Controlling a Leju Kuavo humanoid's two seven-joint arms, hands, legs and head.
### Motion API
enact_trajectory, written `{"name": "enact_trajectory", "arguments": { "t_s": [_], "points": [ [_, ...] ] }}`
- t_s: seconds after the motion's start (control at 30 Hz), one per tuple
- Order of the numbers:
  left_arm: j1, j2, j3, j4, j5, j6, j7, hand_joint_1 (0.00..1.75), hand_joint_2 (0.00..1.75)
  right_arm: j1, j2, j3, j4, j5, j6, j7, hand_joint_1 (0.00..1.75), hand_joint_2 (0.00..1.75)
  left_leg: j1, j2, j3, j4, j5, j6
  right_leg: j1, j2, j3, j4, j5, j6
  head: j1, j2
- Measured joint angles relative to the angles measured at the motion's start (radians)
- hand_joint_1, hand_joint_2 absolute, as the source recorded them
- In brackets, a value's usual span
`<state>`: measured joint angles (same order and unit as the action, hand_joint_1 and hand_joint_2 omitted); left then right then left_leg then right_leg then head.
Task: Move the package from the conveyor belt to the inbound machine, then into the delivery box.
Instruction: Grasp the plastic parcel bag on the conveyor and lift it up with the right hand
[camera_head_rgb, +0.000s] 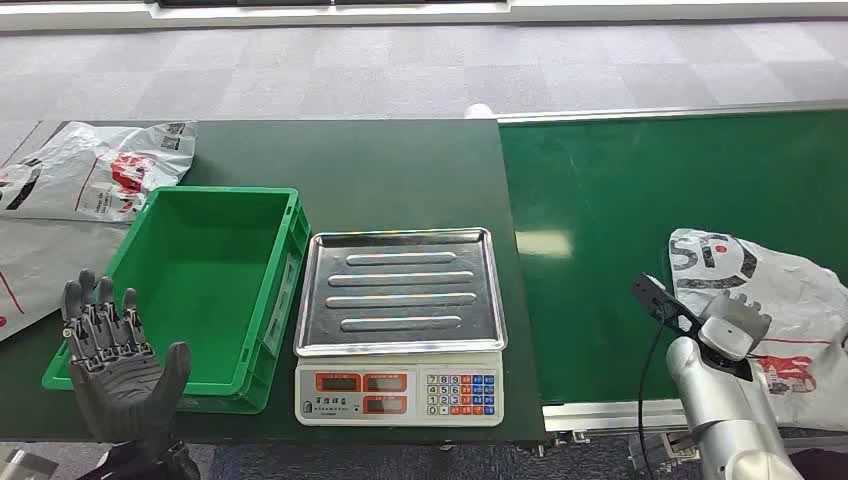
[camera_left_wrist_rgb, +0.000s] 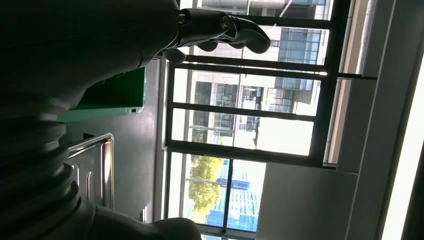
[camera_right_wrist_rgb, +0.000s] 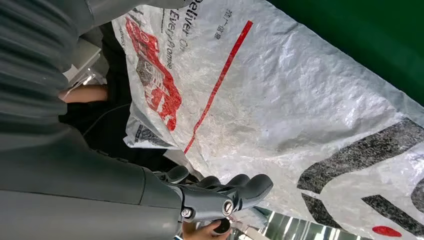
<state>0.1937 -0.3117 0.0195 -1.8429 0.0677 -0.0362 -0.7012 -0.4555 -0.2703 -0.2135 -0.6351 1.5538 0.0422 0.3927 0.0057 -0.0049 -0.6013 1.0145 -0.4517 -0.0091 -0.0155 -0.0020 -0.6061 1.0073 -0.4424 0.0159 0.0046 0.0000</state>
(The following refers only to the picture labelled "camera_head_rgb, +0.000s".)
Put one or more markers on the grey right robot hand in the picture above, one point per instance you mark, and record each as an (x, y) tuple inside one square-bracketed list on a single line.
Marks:
[(732, 324)]

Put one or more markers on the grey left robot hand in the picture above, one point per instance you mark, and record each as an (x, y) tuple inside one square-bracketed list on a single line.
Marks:
[(112, 391)]

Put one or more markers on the white courier bag with red print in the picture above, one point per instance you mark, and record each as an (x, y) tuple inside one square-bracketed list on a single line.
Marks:
[(795, 291)]

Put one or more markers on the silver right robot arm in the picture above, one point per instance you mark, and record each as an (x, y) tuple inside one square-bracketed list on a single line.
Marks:
[(729, 411)]

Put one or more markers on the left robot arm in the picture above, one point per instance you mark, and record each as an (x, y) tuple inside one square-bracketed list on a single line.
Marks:
[(146, 464)]

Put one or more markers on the green conveyor belt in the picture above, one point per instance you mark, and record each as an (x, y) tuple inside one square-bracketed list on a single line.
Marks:
[(596, 199)]

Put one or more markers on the green plastic crate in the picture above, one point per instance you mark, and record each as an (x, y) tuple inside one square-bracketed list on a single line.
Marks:
[(199, 278)]

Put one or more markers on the plain grey courier bag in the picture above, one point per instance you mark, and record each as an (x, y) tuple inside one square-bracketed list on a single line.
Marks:
[(40, 258)]

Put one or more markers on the white courier bag with QR codes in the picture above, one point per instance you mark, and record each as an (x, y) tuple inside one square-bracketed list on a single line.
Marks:
[(79, 172)]

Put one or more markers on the white electronic scale body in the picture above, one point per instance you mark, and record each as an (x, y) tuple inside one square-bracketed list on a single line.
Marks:
[(397, 397)]

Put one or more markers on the steel scale tray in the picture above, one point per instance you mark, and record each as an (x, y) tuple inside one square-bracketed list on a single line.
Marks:
[(404, 291)]

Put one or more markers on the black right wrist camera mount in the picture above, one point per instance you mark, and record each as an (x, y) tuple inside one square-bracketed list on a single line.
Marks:
[(652, 295)]

